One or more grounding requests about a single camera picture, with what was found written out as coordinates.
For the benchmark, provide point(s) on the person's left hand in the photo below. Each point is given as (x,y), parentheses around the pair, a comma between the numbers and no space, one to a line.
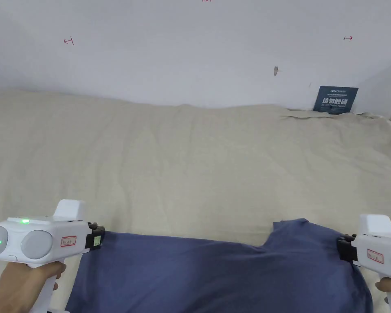
(21,287)

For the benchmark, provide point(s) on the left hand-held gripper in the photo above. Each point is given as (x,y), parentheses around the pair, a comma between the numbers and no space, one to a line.
(45,239)

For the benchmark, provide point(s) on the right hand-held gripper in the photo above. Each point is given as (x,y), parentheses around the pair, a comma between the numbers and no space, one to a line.
(378,251)

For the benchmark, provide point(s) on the dark blue sign card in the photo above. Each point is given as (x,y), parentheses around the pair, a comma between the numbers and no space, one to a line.
(335,100)

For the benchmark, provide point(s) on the dark blue shirt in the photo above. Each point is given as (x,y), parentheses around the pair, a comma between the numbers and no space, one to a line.
(215,280)

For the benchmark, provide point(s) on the bed with beige sheet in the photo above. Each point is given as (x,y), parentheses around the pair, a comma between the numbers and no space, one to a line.
(169,163)

